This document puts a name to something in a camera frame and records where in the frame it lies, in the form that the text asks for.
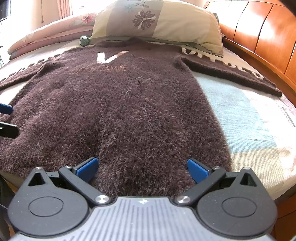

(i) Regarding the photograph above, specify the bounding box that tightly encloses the dark brown knit sweater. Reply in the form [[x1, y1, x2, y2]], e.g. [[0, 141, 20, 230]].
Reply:
[[1, 37, 282, 197]]

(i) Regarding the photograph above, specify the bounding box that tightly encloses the patchwork pastel bed sheet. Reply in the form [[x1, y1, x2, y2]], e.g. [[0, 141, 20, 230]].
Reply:
[[1, 46, 295, 197]]

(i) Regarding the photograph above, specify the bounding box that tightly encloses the green glass bottle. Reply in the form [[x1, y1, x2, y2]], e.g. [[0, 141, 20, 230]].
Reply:
[[79, 36, 89, 47]]

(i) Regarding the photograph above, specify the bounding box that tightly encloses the folded pink floral quilt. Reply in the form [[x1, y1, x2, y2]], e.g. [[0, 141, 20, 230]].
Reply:
[[8, 13, 97, 60]]

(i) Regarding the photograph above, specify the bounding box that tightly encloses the pink striped curtain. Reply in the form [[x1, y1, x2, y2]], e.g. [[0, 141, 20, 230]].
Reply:
[[57, 0, 73, 19]]

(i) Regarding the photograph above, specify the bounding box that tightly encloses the orange wooden headboard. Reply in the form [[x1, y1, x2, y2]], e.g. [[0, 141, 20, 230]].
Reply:
[[203, 0, 296, 106]]

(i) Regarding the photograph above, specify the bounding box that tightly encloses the floral beige pillow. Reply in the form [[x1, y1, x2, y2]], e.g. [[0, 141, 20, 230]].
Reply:
[[91, 1, 223, 57]]

